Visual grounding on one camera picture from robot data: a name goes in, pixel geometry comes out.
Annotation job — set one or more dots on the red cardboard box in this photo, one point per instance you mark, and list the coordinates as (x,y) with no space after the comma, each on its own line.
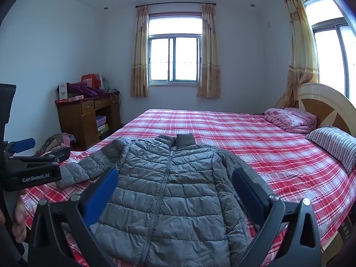
(90,80)

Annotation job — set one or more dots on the yellow and white box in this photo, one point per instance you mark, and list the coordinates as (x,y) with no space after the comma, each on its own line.
(103,130)

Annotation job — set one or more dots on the purple box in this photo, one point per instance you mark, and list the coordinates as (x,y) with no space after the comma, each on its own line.
(101,120)

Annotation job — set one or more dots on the black curtain rod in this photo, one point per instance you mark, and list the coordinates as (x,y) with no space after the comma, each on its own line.
(175,4)

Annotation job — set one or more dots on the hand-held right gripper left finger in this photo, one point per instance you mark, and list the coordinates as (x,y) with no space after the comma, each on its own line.
(101,197)

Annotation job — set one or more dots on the white picture box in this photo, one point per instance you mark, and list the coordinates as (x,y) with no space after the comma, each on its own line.
(62,91)

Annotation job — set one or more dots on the person's left hand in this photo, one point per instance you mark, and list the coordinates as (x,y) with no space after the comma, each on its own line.
(20,219)

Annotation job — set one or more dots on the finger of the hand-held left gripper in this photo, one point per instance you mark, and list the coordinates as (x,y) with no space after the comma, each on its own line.
(47,157)
(25,144)

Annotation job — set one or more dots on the clear bottle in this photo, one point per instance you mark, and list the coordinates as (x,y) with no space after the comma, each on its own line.
(104,83)

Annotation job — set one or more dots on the wooden desk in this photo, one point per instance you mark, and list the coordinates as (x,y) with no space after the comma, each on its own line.
(75,122)

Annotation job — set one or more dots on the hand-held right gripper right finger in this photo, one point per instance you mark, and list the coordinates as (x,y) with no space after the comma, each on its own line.
(247,194)

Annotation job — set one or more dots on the grey puffer jacket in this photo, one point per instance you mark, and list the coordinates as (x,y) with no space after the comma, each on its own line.
(167,200)

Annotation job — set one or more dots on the wooden headboard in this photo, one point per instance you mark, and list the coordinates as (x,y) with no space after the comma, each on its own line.
(319,103)

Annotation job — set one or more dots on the tied beige curtain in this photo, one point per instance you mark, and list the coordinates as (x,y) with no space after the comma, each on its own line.
(301,55)

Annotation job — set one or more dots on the bed with red plaid sheet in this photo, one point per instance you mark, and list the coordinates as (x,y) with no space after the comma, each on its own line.
(236,133)

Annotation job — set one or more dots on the beige patterned curtain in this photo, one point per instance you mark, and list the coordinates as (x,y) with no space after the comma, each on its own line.
(140,52)
(210,52)

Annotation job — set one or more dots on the small sliding window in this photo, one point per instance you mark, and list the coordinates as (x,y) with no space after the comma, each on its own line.
(175,55)

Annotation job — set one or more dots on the pile of clothes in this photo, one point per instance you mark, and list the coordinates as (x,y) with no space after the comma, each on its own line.
(57,143)

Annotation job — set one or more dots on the large sliding window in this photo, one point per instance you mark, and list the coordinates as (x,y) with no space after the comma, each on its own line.
(325,47)

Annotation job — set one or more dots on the flat pink box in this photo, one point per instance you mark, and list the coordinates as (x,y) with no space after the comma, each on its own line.
(75,98)

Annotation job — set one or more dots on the striped pillow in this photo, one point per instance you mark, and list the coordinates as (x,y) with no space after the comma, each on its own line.
(333,144)

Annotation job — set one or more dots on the purple clothing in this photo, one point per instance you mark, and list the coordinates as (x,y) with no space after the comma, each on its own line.
(83,90)

